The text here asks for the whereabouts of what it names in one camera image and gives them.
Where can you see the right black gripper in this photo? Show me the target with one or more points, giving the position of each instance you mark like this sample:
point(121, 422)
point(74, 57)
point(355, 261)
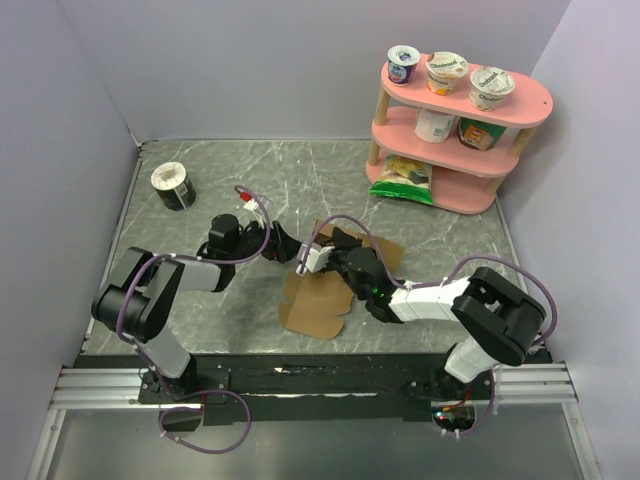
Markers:
point(342, 241)

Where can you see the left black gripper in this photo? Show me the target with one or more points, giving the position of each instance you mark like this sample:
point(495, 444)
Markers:
point(280, 246)

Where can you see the brown cardboard box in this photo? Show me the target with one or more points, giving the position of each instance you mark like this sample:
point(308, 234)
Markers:
point(315, 304)

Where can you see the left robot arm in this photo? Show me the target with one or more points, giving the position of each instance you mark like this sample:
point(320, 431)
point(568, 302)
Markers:
point(136, 299)

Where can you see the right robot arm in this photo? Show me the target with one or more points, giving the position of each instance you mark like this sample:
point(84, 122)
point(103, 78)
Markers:
point(502, 320)

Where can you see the green snack bag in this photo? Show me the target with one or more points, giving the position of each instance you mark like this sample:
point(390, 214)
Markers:
point(404, 179)

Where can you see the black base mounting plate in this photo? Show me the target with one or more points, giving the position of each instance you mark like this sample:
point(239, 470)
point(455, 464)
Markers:
point(226, 389)

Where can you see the black white yogurt cup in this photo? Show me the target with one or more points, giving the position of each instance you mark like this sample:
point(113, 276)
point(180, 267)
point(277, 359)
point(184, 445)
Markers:
point(173, 185)

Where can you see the white cup middle shelf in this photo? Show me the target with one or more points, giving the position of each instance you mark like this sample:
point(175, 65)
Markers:
point(433, 126)

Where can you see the pink three-tier shelf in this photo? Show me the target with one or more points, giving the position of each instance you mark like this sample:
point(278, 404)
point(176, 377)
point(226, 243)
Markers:
point(464, 180)

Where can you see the green package middle shelf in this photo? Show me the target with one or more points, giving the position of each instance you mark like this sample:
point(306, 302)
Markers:
point(478, 135)

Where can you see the blue white yogurt cup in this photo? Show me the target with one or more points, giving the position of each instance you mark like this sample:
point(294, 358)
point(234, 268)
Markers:
point(402, 61)

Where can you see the orange Chobani yogurt cup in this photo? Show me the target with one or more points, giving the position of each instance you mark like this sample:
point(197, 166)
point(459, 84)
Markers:
point(444, 71)

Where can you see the white Chobani yogurt cup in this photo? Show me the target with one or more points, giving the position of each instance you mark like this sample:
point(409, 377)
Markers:
point(489, 87)

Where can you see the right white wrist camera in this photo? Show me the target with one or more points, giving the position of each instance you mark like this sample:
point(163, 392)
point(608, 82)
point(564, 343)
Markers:
point(312, 258)

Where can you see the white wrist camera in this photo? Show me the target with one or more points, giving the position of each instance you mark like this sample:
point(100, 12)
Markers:
point(312, 258)
point(256, 205)

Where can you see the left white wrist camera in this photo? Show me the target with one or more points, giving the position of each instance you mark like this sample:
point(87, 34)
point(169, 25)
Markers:
point(256, 205)

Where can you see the aluminium frame rail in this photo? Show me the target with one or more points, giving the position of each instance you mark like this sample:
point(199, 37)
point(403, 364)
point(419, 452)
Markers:
point(120, 388)

